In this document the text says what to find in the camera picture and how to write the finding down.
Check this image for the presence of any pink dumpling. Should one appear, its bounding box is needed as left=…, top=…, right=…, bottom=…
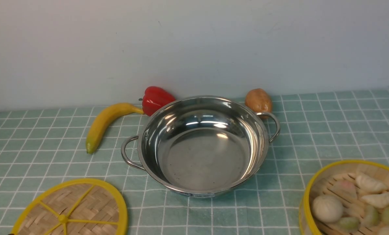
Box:
left=332, top=180, right=358, bottom=199

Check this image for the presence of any yellow rimmed bamboo steamer lid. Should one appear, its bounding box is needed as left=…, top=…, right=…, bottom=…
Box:
left=11, top=178, right=129, bottom=235

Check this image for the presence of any brown potato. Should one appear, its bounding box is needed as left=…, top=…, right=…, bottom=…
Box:
left=245, top=88, right=273, bottom=113

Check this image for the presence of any yellow banana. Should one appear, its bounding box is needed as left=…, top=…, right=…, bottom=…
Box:
left=85, top=102, right=144, bottom=154

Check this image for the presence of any stainless steel pot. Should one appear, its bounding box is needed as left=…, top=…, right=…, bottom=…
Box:
left=120, top=95, right=280, bottom=198

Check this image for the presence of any yellow rimmed bamboo steamer basket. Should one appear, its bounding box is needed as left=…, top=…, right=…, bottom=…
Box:
left=299, top=160, right=389, bottom=235

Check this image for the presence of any red bell pepper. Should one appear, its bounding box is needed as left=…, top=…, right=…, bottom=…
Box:
left=139, top=86, right=176, bottom=116

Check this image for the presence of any white dumpling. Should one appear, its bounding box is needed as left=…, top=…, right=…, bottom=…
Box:
left=355, top=172, right=388, bottom=194
left=361, top=191, right=389, bottom=209

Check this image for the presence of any green checkered tablecloth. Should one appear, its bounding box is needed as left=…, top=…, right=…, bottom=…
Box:
left=0, top=90, right=389, bottom=235

